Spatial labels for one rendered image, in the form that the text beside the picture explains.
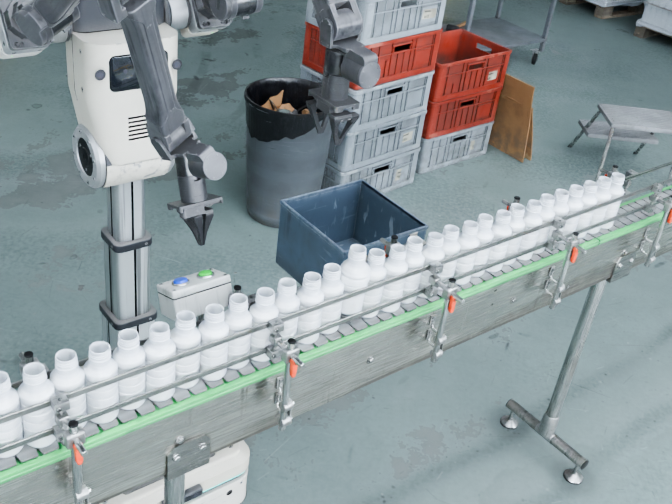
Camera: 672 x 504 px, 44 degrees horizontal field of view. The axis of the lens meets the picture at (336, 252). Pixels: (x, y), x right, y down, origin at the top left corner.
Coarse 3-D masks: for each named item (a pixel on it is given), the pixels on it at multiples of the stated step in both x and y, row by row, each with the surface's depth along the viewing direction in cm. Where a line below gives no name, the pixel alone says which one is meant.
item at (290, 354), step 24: (624, 192) 252; (384, 240) 206; (552, 240) 223; (576, 240) 216; (648, 240) 252; (432, 264) 193; (648, 264) 252; (240, 288) 178; (432, 288) 196; (456, 288) 191; (24, 360) 154; (288, 360) 166; (432, 360) 202; (288, 384) 170; (288, 408) 174; (72, 432) 140; (72, 456) 143
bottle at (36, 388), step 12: (24, 372) 141; (36, 372) 144; (24, 384) 142; (36, 384) 141; (48, 384) 144; (24, 396) 142; (36, 396) 142; (48, 396) 143; (24, 408) 143; (48, 408) 144; (24, 420) 145; (36, 420) 144; (48, 420) 146; (24, 432) 147; (36, 432) 146; (36, 444) 147; (48, 444) 148
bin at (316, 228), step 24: (312, 192) 250; (336, 192) 256; (360, 192) 263; (288, 216) 243; (312, 216) 255; (336, 216) 262; (360, 216) 266; (384, 216) 256; (408, 216) 247; (288, 240) 246; (312, 240) 236; (336, 240) 268; (360, 240) 269; (288, 264) 250; (312, 264) 239
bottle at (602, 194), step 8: (600, 176) 233; (600, 184) 231; (608, 184) 231; (600, 192) 232; (608, 192) 232; (600, 200) 232; (608, 200) 233; (600, 208) 233; (592, 216) 235; (600, 216) 235; (592, 224) 236; (592, 232) 238
